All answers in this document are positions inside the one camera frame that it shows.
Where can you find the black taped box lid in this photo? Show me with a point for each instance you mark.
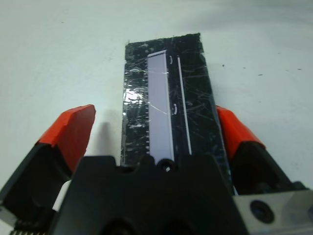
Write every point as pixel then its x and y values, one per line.
pixel 195 98

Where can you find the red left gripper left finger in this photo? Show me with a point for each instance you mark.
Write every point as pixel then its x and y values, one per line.
pixel 73 132

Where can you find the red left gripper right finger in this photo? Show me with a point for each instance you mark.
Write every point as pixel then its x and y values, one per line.
pixel 234 132

